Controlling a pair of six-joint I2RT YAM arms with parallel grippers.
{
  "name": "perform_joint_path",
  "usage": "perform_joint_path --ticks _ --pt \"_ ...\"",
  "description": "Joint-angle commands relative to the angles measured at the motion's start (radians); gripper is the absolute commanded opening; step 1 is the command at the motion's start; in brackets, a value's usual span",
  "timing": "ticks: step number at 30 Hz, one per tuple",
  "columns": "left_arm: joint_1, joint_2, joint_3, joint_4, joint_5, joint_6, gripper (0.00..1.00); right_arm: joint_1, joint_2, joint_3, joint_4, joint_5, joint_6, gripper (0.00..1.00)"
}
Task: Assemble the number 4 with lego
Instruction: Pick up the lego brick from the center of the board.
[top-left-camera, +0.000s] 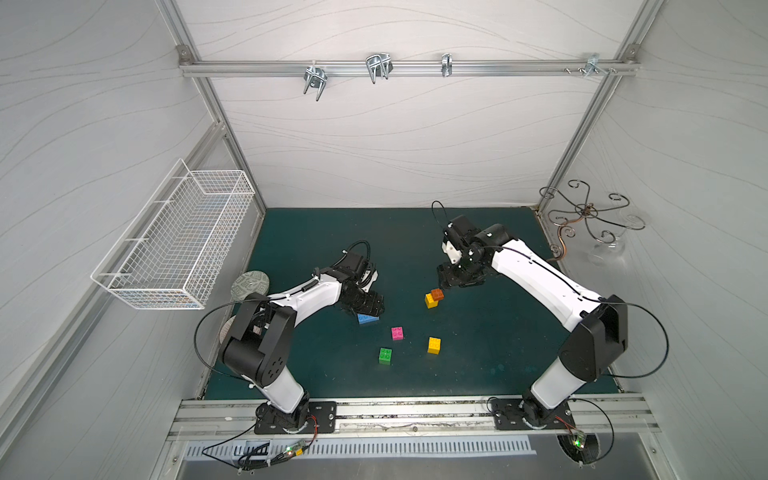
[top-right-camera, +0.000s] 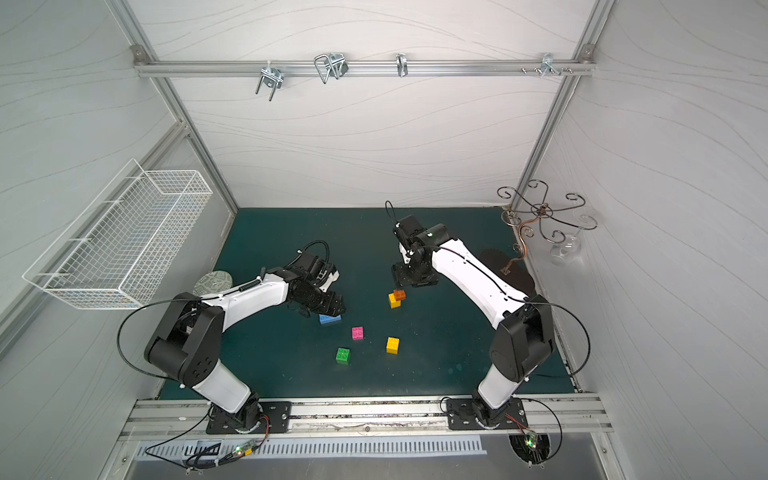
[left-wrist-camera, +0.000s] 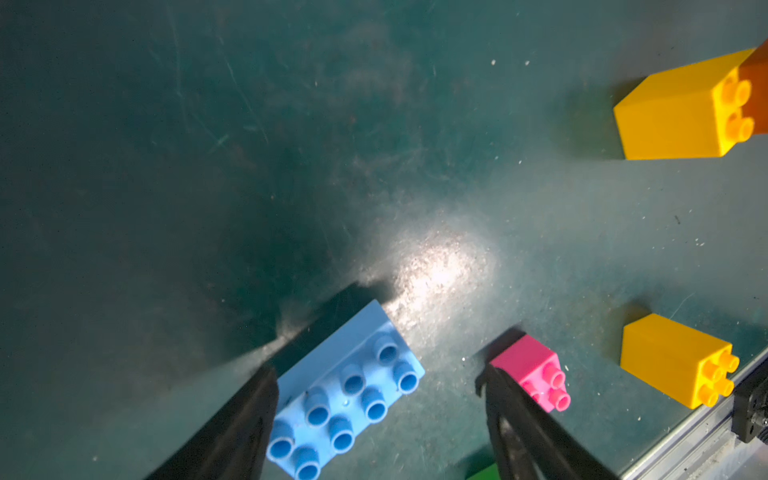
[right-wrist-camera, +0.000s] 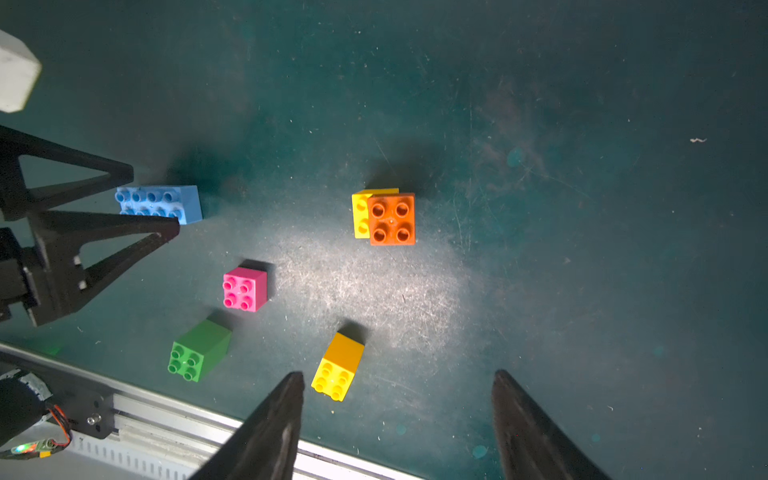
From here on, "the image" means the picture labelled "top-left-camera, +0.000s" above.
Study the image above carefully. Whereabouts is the blue long lego brick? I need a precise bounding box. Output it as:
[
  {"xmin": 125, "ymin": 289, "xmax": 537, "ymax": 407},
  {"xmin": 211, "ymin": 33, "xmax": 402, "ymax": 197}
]
[{"xmin": 357, "ymin": 314, "xmax": 379, "ymax": 325}]

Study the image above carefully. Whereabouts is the yellow lego brick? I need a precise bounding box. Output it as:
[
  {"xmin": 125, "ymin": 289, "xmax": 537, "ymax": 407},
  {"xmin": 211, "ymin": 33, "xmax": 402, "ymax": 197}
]
[
  {"xmin": 425, "ymin": 293, "xmax": 439, "ymax": 309},
  {"xmin": 427, "ymin": 337, "xmax": 441, "ymax": 355}
]

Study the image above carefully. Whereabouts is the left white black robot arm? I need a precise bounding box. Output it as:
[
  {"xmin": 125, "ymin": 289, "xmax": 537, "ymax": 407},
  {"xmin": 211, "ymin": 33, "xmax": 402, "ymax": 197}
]
[{"xmin": 219, "ymin": 267, "xmax": 384, "ymax": 432}]

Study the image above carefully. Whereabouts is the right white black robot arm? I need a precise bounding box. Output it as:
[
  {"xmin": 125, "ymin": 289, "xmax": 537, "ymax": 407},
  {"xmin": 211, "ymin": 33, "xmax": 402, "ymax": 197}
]
[{"xmin": 437, "ymin": 215, "xmax": 628, "ymax": 429}]

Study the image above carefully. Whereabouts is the green lego brick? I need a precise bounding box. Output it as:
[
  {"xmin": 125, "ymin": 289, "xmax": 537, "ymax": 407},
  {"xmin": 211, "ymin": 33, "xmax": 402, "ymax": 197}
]
[{"xmin": 378, "ymin": 347, "xmax": 393, "ymax": 365}]

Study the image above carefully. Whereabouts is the grey green round plate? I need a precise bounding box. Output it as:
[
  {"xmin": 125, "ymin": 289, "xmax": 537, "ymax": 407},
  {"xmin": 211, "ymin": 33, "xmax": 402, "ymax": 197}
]
[{"xmin": 230, "ymin": 270, "xmax": 270, "ymax": 301}]

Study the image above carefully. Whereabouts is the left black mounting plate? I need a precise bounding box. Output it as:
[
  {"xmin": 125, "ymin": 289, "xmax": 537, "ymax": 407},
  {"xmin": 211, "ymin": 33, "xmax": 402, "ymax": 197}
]
[{"xmin": 253, "ymin": 401, "xmax": 337, "ymax": 435}]

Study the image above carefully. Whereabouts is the black mounting plate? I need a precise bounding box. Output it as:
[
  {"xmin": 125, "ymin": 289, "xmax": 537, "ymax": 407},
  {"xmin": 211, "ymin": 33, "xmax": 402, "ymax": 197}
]
[
  {"xmin": 253, "ymin": 401, "xmax": 337, "ymax": 435},
  {"xmin": 486, "ymin": 397, "xmax": 575, "ymax": 431}
]

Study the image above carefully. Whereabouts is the metal scroll cup stand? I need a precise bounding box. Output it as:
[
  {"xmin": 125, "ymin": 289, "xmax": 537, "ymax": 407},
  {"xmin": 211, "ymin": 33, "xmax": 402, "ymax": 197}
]
[{"xmin": 539, "ymin": 179, "xmax": 647, "ymax": 263}]

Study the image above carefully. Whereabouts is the pink round plate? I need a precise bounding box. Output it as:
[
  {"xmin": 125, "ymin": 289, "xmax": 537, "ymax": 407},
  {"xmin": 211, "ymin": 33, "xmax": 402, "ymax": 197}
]
[{"xmin": 219, "ymin": 316, "xmax": 235, "ymax": 344}]

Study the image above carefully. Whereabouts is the clear glass cup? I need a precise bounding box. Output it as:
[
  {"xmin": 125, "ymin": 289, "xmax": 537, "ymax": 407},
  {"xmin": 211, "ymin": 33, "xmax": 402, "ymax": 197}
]
[{"xmin": 588, "ymin": 237, "xmax": 626, "ymax": 267}]

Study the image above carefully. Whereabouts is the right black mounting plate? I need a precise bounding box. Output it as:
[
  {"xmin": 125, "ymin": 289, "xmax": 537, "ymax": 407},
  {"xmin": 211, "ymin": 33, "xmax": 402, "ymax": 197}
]
[{"xmin": 486, "ymin": 397, "xmax": 575, "ymax": 431}]

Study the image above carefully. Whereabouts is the metal hook clamp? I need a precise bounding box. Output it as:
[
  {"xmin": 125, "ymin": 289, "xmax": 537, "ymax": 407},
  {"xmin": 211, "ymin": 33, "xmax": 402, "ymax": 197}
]
[{"xmin": 441, "ymin": 53, "xmax": 453, "ymax": 78}]

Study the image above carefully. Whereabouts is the metal u-bolt clamp left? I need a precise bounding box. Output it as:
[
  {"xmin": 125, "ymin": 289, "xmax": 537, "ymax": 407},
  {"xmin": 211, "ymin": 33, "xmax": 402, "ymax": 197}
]
[{"xmin": 303, "ymin": 65, "xmax": 328, "ymax": 101}]

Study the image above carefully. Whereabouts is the metal u-bolt clamp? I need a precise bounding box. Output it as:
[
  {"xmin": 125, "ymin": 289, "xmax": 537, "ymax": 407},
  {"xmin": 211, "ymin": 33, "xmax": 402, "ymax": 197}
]
[
  {"xmin": 303, "ymin": 65, "xmax": 328, "ymax": 101},
  {"xmin": 365, "ymin": 53, "xmax": 393, "ymax": 84}
]

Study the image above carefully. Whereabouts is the metal u-bolt clamp middle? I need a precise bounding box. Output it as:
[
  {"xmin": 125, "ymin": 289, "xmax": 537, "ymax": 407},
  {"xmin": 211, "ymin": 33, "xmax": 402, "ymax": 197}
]
[{"xmin": 365, "ymin": 53, "xmax": 393, "ymax": 84}]

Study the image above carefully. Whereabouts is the horizontal aluminium top bar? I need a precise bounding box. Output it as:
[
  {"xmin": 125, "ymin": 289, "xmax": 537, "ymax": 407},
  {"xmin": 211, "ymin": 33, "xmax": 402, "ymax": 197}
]
[{"xmin": 179, "ymin": 57, "xmax": 641, "ymax": 78}]

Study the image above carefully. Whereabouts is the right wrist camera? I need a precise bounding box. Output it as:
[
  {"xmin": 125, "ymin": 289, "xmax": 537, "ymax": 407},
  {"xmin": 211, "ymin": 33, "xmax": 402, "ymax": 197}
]
[{"xmin": 442, "ymin": 215, "xmax": 479, "ymax": 265}]

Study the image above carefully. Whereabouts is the white wire basket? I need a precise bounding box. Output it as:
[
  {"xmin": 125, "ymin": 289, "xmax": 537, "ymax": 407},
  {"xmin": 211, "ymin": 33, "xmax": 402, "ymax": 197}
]
[{"xmin": 90, "ymin": 159, "xmax": 255, "ymax": 311}]

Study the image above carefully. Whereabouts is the white slotted cable duct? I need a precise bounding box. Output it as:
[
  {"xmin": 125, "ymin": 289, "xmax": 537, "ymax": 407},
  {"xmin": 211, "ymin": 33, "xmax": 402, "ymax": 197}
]
[{"xmin": 184, "ymin": 435, "xmax": 536, "ymax": 462}]

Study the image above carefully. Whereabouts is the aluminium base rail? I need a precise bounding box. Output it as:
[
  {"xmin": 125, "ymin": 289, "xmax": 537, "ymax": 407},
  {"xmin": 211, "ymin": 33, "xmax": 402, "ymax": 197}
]
[{"xmin": 167, "ymin": 393, "xmax": 661, "ymax": 440}]

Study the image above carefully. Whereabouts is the metal bracket clamp right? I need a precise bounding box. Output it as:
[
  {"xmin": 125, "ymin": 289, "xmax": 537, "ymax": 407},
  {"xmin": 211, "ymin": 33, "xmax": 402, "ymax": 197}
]
[{"xmin": 564, "ymin": 53, "xmax": 618, "ymax": 78}]

